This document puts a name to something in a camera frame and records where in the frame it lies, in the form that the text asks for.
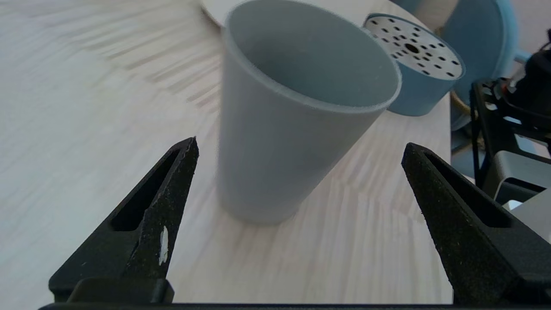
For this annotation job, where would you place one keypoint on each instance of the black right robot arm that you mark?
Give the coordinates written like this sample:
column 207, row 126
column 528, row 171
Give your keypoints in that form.
column 533, row 86

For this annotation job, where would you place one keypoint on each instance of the grey plastic cup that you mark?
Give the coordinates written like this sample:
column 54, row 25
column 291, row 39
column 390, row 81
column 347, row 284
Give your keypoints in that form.
column 267, row 150

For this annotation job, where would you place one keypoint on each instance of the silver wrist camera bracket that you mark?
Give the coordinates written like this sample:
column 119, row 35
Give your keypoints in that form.
column 521, row 172

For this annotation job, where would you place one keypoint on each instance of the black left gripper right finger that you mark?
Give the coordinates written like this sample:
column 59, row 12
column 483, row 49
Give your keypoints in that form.
column 465, row 241

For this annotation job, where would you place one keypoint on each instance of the light blue round stool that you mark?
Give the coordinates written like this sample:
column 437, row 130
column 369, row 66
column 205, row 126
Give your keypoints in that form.
column 482, row 38

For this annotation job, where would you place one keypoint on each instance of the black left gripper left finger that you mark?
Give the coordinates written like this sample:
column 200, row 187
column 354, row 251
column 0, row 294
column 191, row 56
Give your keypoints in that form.
column 150, row 241

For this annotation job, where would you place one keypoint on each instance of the large perforated steel drip tray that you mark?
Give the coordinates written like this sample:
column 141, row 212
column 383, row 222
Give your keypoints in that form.
column 413, row 94

